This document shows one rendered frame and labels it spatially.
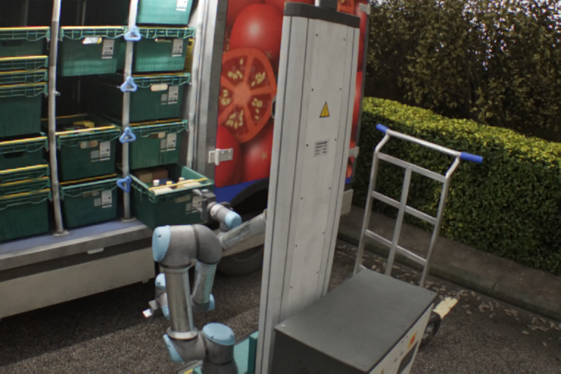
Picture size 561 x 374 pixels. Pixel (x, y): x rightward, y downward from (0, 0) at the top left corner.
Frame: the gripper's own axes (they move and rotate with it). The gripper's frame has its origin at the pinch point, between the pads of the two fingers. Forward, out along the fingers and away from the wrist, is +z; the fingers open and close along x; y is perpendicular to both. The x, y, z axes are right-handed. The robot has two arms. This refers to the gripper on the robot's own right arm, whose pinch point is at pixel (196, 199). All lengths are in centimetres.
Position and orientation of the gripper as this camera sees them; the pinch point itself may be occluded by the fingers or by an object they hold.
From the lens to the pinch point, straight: 224.9
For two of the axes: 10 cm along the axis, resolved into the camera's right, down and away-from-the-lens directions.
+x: -1.0, 9.6, 2.6
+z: -7.1, -2.6, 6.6
